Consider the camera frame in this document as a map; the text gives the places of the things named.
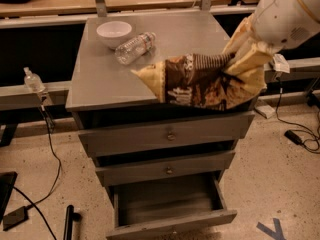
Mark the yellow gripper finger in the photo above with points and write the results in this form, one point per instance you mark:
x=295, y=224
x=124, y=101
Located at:
x=250, y=56
x=242, y=39

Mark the brown chip bag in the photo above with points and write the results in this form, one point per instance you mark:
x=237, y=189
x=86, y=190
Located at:
x=201, y=81

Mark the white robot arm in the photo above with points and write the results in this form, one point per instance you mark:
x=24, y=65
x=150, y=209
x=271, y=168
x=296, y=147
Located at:
x=275, y=25

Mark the middle grey drawer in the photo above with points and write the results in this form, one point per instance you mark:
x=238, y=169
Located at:
x=165, y=168

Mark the top grey drawer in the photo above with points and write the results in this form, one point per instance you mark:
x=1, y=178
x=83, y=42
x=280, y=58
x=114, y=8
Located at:
x=124, y=139

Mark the grey drawer cabinet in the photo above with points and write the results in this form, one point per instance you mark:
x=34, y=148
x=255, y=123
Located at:
x=104, y=93

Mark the open bottom grey drawer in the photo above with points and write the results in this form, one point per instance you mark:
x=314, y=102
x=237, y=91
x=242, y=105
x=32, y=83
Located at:
x=150, y=209

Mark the grey block on floor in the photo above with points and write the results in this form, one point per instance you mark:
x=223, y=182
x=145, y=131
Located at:
x=264, y=109

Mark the black power adapter right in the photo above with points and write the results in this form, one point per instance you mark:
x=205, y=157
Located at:
x=293, y=137

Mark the black power adapter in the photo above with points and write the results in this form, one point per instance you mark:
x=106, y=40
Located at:
x=293, y=137
x=15, y=218

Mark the clear plastic water bottle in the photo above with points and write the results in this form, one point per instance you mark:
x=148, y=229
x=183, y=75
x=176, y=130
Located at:
x=134, y=48

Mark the white bowl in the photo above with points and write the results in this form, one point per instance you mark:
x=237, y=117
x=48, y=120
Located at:
x=114, y=33

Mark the wooden table left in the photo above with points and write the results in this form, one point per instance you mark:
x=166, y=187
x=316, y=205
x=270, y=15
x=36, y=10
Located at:
x=65, y=7

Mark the black power adapter left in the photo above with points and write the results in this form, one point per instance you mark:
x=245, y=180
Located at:
x=15, y=218

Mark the white packet on rail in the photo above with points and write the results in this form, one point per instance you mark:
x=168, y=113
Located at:
x=280, y=64

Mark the small clear bottle on rail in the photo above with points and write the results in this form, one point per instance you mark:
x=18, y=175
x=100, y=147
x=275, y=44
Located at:
x=33, y=81

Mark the black post on floor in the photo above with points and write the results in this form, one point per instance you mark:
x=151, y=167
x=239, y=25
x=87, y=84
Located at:
x=70, y=218

